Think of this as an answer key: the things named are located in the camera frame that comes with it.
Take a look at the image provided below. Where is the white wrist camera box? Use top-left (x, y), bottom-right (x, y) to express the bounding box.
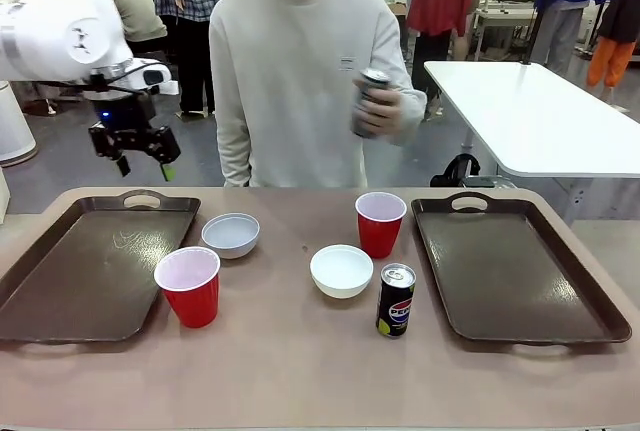
top-left (127, 57), bottom-right (174, 96)

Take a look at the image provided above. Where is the white round bowl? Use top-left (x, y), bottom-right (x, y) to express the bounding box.
top-left (200, 212), bottom-right (262, 261)
top-left (309, 243), bottom-right (375, 300)

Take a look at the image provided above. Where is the background workbench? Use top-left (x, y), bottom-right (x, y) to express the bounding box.
top-left (473, 0), bottom-right (542, 61)

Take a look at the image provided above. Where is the white box edge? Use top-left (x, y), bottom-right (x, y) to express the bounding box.
top-left (0, 168), bottom-right (11, 226)

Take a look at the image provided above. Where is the person's right forearm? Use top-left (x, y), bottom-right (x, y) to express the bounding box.
top-left (215, 110), bottom-right (253, 189)

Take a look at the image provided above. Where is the person in cream sweater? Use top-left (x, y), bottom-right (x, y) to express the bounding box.
top-left (208, 0), bottom-right (429, 189)

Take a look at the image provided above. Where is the black Pepsi can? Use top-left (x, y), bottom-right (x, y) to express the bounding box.
top-left (375, 262), bottom-right (418, 340)

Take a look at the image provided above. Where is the person's left hand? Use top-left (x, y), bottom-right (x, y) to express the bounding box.
top-left (351, 78), bottom-right (410, 146)

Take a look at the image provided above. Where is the black soda can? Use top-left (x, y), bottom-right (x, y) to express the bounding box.
top-left (349, 67), bottom-right (392, 140)

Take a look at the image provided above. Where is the person's left forearm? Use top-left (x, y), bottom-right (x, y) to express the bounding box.
top-left (387, 85), bottom-right (429, 148)

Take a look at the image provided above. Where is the white cylindrical appliance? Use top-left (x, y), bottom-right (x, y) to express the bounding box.
top-left (0, 79), bottom-right (39, 168)

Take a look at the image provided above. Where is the seated person in grey hoodie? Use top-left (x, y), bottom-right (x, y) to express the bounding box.
top-left (106, 0), bottom-right (169, 60)

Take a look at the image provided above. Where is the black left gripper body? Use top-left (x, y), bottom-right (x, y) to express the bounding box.
top-left (93, 93), bottom-right (157, 136)

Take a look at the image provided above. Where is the person in dark jacket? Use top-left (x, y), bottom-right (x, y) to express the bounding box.
top-left (585, 0), bottom-right (640, 103)

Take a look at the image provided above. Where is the black bag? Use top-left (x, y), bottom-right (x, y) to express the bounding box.
top-left (429, 153), bottom-right (482, 189)

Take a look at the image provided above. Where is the brown plastic serving tray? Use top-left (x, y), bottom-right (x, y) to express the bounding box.
top-left (0, 189), bottom-right (203, 353)
top-left (410, 191), bottom-right (634, 359)

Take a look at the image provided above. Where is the red plastic cup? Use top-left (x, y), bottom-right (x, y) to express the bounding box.
top-left (153, 245), bottom-right (222, 330)
top-left (354, 191), bottom-right (408, 260)

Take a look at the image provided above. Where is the white background table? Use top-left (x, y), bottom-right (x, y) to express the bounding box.
top-left (423, 60), bottom-right (640, 180)

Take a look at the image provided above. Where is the black slanted pole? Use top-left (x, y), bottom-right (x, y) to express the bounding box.
top-left (521, 0), bottom-right (559, 67)

